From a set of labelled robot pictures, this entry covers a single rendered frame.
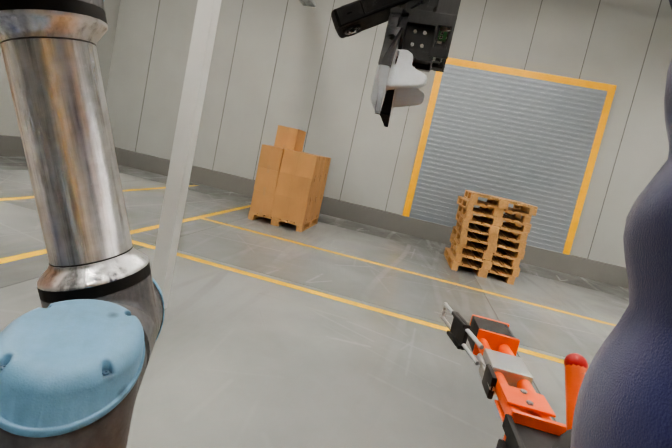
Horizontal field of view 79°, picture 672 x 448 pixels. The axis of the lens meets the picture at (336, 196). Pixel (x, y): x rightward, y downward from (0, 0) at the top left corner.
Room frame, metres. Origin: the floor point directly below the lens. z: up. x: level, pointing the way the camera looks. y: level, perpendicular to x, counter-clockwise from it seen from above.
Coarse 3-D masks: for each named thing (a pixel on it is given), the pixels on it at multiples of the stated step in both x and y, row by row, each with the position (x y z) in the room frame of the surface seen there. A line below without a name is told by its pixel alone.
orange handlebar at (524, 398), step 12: (504, 348) 0.71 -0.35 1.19; (504, 384) 0.56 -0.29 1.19; (528, 384) 0.59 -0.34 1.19; (504, 396) 0.53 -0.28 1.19; (516, 396) 0.54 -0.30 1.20; (528, 396) 0.54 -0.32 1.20; (540, 396) 0.55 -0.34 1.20; (504, 408) 0.52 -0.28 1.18; (516, 408) 0.51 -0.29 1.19; (528, 408) 0.51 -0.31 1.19; (540, 408) 0.52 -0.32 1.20; (552, 420) 0.51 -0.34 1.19
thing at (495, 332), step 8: (472, 320) 0.81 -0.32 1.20; (480, 320) 0.79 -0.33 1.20; (488, 320) 0.80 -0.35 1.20; (496, 320) 0.81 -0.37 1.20; (472, 328) 0.79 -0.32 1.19; (480, 328) 0.75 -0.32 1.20; (488, 328) 0.75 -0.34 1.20; (496, 328) 0.76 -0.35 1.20; (504, 328) 0.77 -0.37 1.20; (480, 336) 0.74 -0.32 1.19; (488, 336) 0.74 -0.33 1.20; (496, 336) 0.73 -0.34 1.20; (504, 336) 0.73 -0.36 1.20; (512, 336) 0.74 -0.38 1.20; (472, 344) 0.76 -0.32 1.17; (496, 344) 0.73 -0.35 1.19; (512, 344) 0.73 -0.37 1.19
